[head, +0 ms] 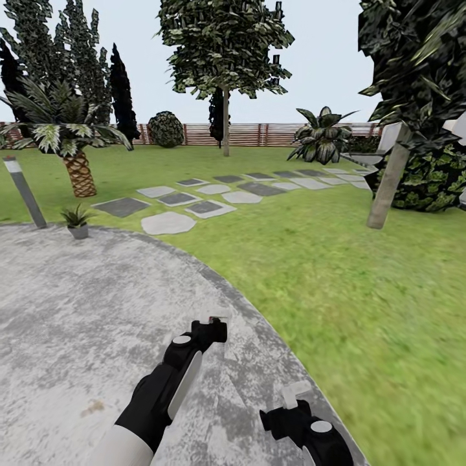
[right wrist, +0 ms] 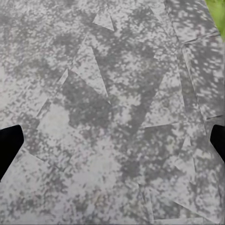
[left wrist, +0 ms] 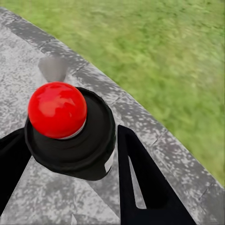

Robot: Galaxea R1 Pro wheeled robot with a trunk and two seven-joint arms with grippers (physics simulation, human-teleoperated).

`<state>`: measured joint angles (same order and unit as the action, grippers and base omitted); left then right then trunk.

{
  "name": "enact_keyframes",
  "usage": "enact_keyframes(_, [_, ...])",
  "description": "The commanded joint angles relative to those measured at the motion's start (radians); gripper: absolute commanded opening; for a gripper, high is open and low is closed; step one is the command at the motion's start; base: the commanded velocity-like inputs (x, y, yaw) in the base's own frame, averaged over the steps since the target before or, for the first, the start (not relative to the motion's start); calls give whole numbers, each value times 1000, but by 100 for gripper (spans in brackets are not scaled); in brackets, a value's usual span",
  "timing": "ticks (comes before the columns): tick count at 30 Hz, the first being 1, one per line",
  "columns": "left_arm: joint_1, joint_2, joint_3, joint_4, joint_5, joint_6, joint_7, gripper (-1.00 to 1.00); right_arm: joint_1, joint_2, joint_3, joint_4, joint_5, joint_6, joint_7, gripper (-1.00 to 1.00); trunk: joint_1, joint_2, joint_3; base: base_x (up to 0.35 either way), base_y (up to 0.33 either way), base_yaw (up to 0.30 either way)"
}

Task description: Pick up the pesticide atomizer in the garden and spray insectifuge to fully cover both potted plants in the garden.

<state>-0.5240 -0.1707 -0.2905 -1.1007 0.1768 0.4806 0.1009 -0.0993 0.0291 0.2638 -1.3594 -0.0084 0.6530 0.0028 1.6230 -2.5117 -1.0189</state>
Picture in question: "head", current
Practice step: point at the pot plant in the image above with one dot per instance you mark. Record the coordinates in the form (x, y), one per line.
(76, 222)

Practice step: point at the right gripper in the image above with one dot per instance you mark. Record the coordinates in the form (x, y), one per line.
(281, 420)

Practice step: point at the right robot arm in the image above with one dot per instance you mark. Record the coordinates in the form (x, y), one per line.
(320, 441)

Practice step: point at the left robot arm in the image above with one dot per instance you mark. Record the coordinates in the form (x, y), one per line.
(135, 436)

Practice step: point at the fixed window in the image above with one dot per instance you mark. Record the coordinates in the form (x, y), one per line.
(449, 124)

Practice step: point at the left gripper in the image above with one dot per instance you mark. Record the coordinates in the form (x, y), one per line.
(216, 331)

